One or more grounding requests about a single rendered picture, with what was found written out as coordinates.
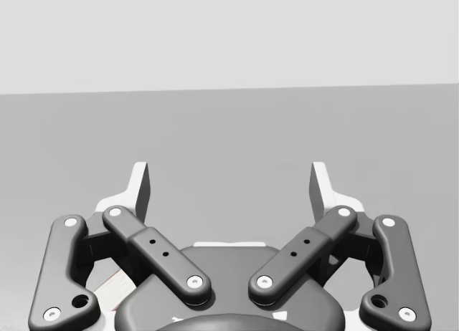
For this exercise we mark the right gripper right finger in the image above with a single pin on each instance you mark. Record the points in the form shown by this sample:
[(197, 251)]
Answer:
[(305, 248)]

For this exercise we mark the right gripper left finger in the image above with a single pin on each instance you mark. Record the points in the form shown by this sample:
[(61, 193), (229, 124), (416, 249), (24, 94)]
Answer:
[(154, 248)]

